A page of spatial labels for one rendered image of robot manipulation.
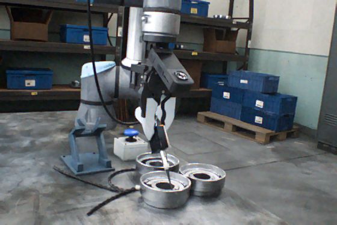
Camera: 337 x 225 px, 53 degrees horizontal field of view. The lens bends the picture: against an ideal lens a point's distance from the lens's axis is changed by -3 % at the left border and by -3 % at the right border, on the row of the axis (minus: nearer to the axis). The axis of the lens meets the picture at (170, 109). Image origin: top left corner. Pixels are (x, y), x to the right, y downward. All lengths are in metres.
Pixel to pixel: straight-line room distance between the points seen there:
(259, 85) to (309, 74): 0.92
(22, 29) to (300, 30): 3.69
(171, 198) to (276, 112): 3.73
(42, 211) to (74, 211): 0.06
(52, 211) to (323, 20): 4.72
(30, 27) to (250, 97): 2.80
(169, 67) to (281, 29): 4.94
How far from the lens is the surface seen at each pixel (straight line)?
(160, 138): 0.69
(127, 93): 1.21
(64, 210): 0.68
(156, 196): 0.68
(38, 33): 4.13
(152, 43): 0.70
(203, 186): 0.75
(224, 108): 4.93
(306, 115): 5.17
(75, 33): 4.27
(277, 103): 4.34
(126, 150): 0.92
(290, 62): 5.35
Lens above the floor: 1.12
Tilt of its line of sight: 11 degrees down
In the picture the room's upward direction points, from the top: 5 degrees clockwise
